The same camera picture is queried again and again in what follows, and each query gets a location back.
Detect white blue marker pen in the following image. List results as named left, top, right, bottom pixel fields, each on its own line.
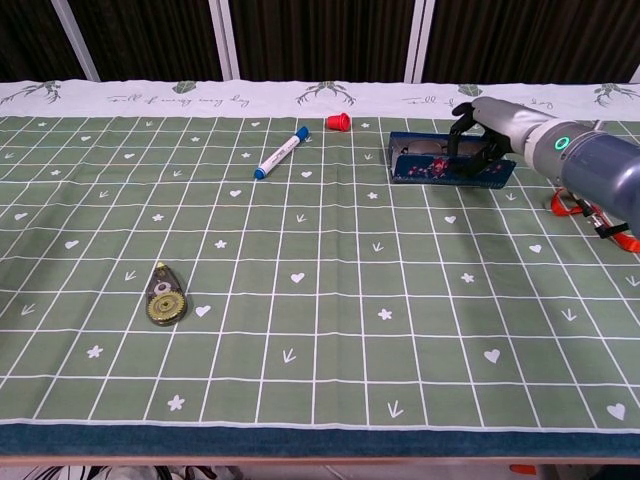
left=253, top=125, right=310, bottom=181

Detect orange lanyard with clip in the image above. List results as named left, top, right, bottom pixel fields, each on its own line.
left=551, top=188, right=640, bottom=254

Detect olive correction tape dispenser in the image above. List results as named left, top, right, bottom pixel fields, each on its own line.
left=145, top=261, right=190, bottom=328

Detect green grid tablecloth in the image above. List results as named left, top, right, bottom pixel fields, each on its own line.
left=0, top=78, right=640, bottom=457

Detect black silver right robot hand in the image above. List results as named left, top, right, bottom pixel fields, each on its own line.
left=448, top=97, right=554, bottom=177

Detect blue glasses case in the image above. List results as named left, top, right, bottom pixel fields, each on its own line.
left=388, top=131, right=518, bottom=191

